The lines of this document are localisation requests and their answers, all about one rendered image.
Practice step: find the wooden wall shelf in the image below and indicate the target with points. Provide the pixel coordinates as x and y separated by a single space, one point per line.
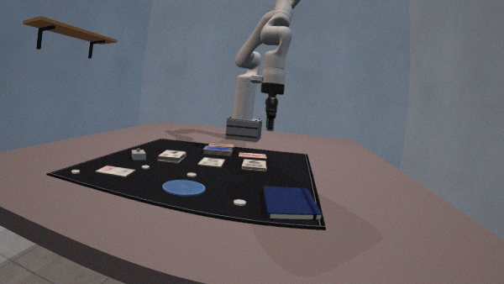
67 29

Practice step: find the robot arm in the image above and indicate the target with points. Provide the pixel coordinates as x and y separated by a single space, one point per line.
275 47

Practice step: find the small white button box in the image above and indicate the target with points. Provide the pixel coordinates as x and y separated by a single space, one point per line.
138 155

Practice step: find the black mat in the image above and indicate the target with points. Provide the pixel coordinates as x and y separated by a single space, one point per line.
236 185

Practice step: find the mauve pink table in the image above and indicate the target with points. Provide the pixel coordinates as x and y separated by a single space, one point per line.
393 244

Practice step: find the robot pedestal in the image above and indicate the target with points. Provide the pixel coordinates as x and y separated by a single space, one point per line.
244 130

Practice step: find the single black-print card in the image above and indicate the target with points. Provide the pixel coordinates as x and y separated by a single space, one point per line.
211 162

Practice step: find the red-print card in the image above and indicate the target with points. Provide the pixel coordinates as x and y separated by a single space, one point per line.
221 144

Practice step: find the blue-backed card stack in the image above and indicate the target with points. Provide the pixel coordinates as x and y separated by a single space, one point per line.
217 151

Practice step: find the red and black print card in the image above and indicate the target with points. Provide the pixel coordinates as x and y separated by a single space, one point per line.
115 171

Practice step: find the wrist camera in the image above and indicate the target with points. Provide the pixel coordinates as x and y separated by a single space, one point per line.
256 78

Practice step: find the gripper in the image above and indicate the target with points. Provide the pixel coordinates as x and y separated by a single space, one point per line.
272 89

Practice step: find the blue book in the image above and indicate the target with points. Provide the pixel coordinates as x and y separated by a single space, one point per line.
289 201

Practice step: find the blue disc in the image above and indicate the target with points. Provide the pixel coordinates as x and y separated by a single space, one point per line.
184 187

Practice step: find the thick black-print card pile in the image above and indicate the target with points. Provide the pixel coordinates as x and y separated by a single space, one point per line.
172 156

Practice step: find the low black-print card pile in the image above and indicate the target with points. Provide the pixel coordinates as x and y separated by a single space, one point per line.
254 165

